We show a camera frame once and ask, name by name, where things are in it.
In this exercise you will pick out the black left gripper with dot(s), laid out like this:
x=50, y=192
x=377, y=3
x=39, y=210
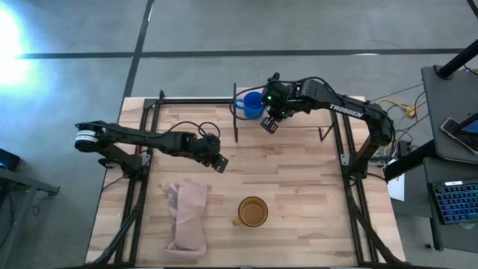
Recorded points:
x=207, y=147

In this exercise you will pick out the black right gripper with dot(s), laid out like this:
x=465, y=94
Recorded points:
x=280, y=99

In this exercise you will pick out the small blue mug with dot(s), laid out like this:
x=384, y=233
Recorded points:
x=253, y=104

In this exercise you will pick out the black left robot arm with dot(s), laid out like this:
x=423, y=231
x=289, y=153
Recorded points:
x=149, y=140

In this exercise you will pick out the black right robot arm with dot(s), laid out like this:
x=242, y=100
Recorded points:
x=347, y=108

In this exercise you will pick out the wooden shelf with black legs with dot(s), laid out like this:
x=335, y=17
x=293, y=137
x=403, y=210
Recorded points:
x=310, y=120

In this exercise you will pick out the pink folded cloth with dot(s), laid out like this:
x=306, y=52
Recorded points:
x=188, y=216

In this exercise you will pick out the white paper sheet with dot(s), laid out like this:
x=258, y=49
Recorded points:
x=397, y=190

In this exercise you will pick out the dark grey side desk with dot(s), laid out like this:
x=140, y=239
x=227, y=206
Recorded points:
x=448, y=97

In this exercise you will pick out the dark smartphone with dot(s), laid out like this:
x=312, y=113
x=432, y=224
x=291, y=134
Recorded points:
x=452, y=132

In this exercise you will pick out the black round pole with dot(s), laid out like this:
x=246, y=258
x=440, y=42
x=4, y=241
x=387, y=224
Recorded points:
x=459, y=60

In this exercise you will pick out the grey metal stand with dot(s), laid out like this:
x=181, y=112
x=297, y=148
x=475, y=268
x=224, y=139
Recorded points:
x=26, y=183

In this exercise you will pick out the tablet with blue screen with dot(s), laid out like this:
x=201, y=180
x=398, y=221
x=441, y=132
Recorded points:
x=472, y=127

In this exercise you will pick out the dark laptop with blue light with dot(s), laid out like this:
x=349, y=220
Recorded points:
x=7, y=160

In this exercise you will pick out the blue backlit keyboard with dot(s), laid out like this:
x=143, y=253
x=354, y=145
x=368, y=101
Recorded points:
x=455, y=201

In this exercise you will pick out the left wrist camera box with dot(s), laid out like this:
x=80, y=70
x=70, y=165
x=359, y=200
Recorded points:
x=221, y=164

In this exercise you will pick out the black aluminium table frame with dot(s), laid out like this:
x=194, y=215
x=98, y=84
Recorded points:
x=194, y=101

